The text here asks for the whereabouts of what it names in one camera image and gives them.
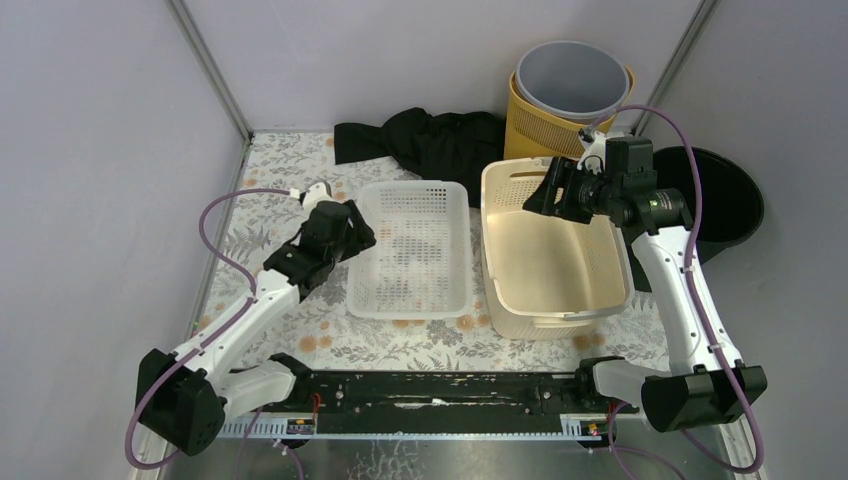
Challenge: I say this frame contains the grey plastic bin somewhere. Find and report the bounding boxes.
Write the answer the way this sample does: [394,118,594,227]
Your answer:
[514,41,633,122]

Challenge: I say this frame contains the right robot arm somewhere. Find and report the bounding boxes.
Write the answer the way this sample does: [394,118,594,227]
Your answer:
[523,137,767,432]

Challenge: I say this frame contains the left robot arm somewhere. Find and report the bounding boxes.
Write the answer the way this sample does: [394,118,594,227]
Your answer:
[125,200,376,456]

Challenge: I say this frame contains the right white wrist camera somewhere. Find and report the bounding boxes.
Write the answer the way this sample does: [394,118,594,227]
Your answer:
[577,128,607,174]

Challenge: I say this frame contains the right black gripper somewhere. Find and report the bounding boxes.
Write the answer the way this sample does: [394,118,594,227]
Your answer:
[521,156,620,225]

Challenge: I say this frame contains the black round bucket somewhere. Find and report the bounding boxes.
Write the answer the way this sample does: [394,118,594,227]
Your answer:
[653,146,764,264]

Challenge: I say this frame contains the white perforated plastic basket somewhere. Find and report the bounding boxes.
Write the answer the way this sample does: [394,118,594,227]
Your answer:
[346,180,473,320]

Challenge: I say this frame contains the cream plastic basket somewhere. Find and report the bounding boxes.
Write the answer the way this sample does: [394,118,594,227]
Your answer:
[480,157,635,340]

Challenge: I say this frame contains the yellow wastebasket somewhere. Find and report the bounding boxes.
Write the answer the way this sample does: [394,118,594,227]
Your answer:
[503,66,636,162]

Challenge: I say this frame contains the floral tablecloth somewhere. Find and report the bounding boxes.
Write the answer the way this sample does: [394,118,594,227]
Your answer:
[197,133,668,372]

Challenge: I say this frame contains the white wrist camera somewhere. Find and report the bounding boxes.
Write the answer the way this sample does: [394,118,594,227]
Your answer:
[289,181,333,213]
[577,128,607,174]

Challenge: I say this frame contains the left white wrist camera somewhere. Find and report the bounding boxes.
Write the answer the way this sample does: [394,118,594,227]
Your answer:
[289,181,333,213]

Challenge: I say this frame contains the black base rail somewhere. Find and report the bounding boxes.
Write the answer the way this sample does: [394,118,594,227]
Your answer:
[271,370,609,438]

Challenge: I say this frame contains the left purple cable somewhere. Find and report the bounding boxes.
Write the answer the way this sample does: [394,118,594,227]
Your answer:
[124,188,299,473]

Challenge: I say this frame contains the black cloth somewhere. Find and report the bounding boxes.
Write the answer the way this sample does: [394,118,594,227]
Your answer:
[333,107,506,183]

